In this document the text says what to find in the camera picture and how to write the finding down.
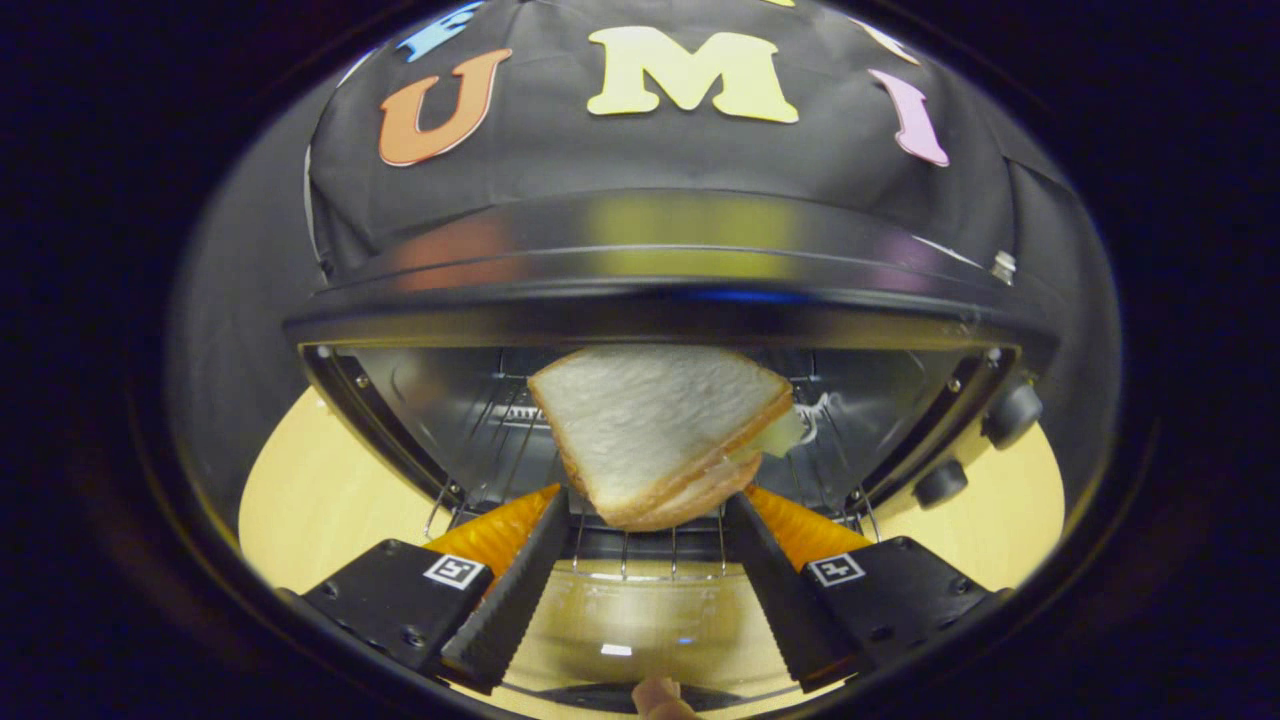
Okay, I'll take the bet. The toast sandwich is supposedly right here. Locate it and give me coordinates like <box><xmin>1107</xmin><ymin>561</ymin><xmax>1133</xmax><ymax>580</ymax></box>
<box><xmin>527</xmin><ymin>345</ymin><xmax>807</xmax><ymax>532</ymax></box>

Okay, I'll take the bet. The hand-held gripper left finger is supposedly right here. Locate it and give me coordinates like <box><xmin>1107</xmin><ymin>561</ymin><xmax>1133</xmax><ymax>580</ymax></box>
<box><xmin>300</xmin><ymin>484</ymin><xmax>573</xmax><ymax>695</ymax></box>

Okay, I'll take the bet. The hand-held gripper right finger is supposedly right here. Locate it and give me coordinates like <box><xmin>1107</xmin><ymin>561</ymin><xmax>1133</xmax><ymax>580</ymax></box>
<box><xmin>722</xmin><ymin>485</ymin><xmax>1013</xmax><ymax>695</ymax></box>

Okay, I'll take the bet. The black toaster oven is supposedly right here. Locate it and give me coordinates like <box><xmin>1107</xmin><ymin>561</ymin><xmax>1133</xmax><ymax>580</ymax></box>
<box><xmin>283</xmin><ymin>190</ymin><xmax>1063</xmax><ymax>713</ymax></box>

